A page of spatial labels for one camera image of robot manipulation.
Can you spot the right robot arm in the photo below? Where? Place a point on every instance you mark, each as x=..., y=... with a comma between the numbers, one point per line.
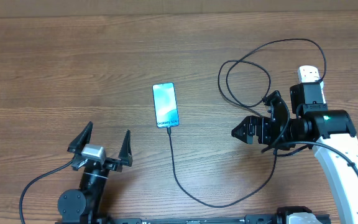
x=329, y=133

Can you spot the blue-screen Galaxy smartphone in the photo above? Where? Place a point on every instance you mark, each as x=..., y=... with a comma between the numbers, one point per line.
x=165, y=104

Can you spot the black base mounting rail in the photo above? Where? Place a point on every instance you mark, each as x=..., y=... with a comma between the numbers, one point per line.
x=248, y=219

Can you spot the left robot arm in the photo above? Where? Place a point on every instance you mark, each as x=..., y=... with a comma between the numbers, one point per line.
x=81, y=205

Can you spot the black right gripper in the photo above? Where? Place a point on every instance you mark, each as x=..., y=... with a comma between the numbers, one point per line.
x=250, y=124

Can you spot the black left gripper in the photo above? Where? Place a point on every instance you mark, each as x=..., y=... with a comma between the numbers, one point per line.
x=77, y=145

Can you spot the white power strip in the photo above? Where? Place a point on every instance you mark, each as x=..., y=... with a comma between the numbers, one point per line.
x=309, y=74

